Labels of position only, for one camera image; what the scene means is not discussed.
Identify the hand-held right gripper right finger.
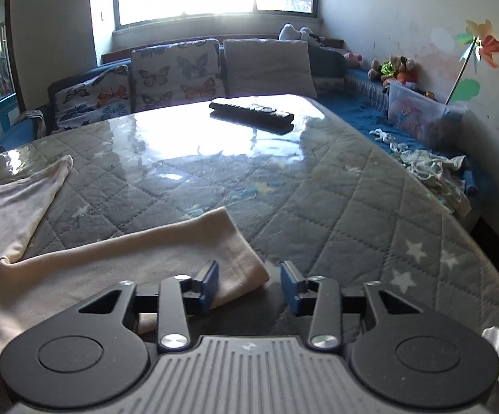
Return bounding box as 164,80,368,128
279,261,423,351

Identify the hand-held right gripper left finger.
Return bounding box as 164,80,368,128
78,260,220,353

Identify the beige long-sleeve shirt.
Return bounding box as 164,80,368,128
0,154,271,372

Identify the grey cloth on sofa arm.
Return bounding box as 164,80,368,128
16,110,46,139

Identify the pile of white patterned clothes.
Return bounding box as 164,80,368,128
398,147,474,216

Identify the black remote control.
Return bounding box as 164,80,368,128
209,98,296,129

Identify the blue sofa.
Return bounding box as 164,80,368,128
0,43,498,220

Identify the butterfly print cushion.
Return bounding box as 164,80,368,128
130,38,221,113
53,64,132,134

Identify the clear plastic storage box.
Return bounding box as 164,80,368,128
387,80,470,147

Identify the plain grey cushion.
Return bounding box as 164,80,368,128
222,38,318,99

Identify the brown plush toy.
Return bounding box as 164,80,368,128
368,55,418,85

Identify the white plush toy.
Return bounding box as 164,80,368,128
279,23,324,48

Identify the colourful pinwheel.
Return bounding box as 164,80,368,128
445,19,499,105

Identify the white knotted rope toy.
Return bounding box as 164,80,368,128
369,128,411,152

